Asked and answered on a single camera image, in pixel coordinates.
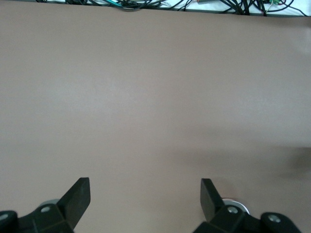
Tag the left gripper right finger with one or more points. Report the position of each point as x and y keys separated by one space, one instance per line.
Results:
x=213 y=213

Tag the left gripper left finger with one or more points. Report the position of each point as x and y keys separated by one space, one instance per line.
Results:
x=70 y=208

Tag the brown table cover sheet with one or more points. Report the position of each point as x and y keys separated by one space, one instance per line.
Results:
x=155 y=85

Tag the green terminal connector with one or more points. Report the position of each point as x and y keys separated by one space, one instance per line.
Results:
x=274 y=1

